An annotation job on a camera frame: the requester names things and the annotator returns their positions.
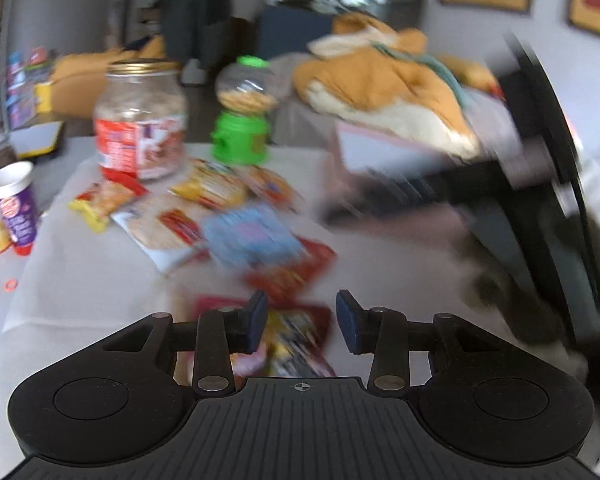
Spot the red snack packet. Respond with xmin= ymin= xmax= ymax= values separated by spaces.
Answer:
xmin=189 ymin=294 xmax=337 ymax=380

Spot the red chip bag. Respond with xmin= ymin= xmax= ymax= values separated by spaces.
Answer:
xmin=242 ymin=237 xmax=337 ymax=304

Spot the blue snack packet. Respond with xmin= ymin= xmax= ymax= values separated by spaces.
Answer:
xmin=201 ymin=204 xmax=306 ymax=274

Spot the white rice cracker packet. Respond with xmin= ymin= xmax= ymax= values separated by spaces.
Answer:
xmin=111 ymin=193 xmax=212 ymax=274

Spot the yellow panda snack bag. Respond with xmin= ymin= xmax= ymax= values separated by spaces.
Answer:
xmin=169 ymin=158 xmax=247 ymax=210

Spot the red yellow peanut packet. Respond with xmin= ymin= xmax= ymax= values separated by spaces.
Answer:
xmin=68 ymin=180 xmax=147 ymax=233

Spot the gloved hand on right gripper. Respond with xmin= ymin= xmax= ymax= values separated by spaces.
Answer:
xmin=453 ymin=234 xmax=588 ymax=382

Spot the white tablecloth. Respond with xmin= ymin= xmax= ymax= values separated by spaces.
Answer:
xmin=0 ymin=142 xmax=596 ymax=480

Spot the pink gift box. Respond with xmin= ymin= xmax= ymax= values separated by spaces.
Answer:
xmin=318 ymin=122 xmax=484 ymax=245

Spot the orange and cream quilt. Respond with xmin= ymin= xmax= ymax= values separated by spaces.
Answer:
xmin=294 ymin=12 xmax=480 ymax=159

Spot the large snack jar gold lid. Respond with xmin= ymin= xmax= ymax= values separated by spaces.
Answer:
xmin=93 ymin=58 xmax=188 ymax=181

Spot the green gumball candy dispenser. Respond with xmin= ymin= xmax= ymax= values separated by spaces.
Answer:
xmin=211 ymin=55 xmax=277 ymax=165

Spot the purple paper cup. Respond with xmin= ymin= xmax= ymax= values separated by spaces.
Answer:
xmin=0 ymin=160 xmax=38 ymax=256

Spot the yellow edged tray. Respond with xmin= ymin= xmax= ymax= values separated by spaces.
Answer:
xmin=9 ymin=122 xmax=64 ymax=159

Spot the dark blue cabinet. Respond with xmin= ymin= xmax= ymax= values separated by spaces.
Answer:
xmin=254 ymin=6 xmax=332 ymax=60

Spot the dark jacket on chair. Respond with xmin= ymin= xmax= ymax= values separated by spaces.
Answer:
xmin=156 ymin=0 xmax=233 ymax=70

